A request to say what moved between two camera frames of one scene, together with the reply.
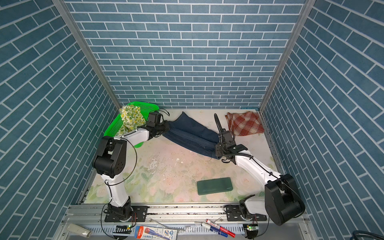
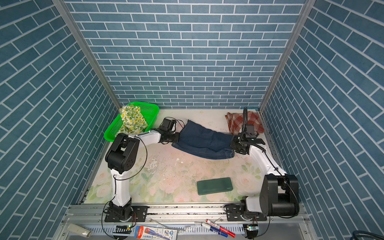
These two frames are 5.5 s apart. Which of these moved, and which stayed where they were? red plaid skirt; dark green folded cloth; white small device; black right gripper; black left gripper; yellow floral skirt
Moved: black left gripper; black right gripper
Stayed: yellow floral skirt; red plaid skirt; white small device; dark green folded cloth
